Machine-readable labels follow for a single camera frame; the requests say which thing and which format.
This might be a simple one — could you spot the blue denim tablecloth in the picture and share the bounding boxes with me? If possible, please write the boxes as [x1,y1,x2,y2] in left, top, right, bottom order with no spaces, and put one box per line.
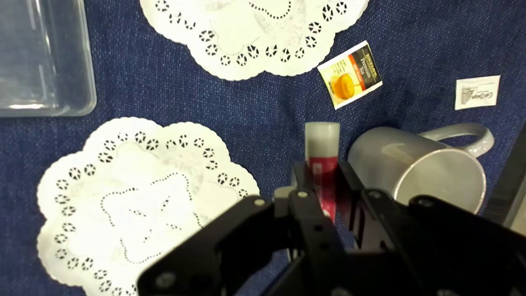
[0,0,526,296]

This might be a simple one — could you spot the white paper doily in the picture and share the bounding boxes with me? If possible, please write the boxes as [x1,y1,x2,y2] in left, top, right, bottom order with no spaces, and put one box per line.
[35,115,264,296]
[139,0,374,82]

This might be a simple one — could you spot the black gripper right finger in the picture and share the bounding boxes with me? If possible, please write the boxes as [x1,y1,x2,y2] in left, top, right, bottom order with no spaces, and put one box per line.
[336,159,526,296]

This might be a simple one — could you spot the orange tea bag packet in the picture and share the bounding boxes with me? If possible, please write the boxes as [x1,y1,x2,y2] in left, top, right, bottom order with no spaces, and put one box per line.
[316,39,385,112]

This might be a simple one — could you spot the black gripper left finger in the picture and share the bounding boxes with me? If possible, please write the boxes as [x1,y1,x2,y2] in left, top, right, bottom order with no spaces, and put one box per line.
[137,159,356,296]

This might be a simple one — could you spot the clear plastic container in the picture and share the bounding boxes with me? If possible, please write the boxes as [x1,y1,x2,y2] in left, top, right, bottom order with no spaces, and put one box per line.
[0,0,99,118]

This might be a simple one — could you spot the red Expo marker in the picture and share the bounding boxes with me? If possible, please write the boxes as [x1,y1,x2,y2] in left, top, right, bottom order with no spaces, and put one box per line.
[303,120,344,222]

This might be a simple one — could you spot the small white paper card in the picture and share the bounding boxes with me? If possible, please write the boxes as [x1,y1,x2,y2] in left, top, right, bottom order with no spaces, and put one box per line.
[454,74,503,112]

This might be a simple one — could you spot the white ceramic mug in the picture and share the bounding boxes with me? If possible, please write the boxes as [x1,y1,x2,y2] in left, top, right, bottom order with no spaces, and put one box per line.
[347,121,497,217]

